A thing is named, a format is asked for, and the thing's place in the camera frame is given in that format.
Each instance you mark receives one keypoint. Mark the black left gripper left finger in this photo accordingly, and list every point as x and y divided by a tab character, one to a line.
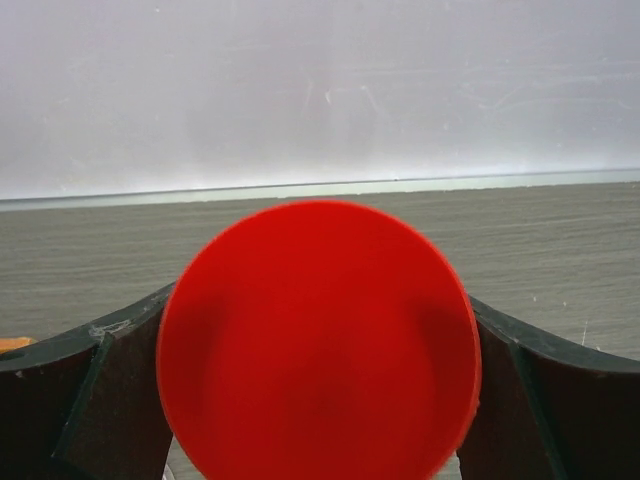
84	404

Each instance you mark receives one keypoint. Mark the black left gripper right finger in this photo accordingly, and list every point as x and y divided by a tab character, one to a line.
549	408

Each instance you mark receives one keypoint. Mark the red wine glass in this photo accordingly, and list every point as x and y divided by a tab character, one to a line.
319	340

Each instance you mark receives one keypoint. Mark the wooden compartment tray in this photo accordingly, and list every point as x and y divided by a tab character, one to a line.
11	344

